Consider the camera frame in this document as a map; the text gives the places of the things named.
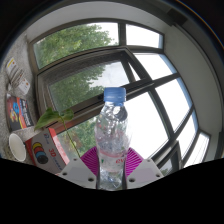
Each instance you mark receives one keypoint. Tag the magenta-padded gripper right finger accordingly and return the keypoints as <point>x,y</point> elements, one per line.
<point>146,171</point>

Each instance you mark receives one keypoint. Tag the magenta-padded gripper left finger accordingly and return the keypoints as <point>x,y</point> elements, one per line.
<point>78,171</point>

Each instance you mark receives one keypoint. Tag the clear blue-capped water bottle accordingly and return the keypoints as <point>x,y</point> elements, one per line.
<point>112,140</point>

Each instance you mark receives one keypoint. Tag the white and red filament box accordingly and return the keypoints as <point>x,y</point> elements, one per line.
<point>48,151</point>

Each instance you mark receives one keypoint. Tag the potted plant in white pot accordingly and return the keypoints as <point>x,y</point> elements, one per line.
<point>50,116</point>

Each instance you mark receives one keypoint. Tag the white printed paper cup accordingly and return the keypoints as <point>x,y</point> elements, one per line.
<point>17,146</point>

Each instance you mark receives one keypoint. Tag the black colourful book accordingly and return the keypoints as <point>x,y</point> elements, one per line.
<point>18,113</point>

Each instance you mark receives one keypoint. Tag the dark-framed bay window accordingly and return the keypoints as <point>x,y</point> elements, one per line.
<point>133,85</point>

